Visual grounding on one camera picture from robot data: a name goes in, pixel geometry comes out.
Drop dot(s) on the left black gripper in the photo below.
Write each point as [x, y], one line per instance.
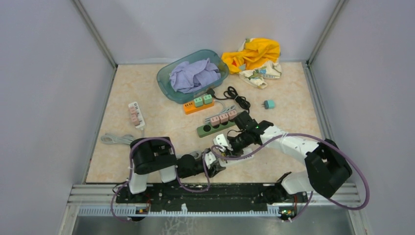
[214, 170]

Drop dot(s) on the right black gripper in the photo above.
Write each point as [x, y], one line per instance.
[234, 152]

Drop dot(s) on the green power strip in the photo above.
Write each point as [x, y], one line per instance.
[208, 129]

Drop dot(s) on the teal charger plug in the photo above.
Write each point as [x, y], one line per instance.
[268, 104]

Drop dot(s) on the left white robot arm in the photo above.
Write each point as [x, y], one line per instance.
[157, 154]

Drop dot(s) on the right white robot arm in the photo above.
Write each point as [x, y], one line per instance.
[326, 169]

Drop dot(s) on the pink charger plug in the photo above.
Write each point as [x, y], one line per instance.
[223, 118]
[215, 121]
[232, 114]

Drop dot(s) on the green charger plug right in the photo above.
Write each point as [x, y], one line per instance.
[208, 99]

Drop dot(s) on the green charger plug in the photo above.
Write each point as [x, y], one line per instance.
[198, 102]
[208, 99]

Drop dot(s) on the green charger plug left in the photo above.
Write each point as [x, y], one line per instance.
[198, 102]

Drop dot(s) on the orange power strip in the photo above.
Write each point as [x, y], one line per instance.
[189, 107]

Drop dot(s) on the cream dinosaur print cloth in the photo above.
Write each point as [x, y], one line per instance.
[258, 77]

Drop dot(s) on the purple cloth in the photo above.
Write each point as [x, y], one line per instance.
[190, 77]

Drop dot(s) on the yellow cloth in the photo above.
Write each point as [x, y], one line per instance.
[254, 53]

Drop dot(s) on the teal plastic basin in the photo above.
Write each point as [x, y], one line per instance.
[164, 74]

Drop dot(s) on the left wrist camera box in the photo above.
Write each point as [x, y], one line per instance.
[209, 159]

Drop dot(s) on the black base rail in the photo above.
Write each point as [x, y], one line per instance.
[233, 197]

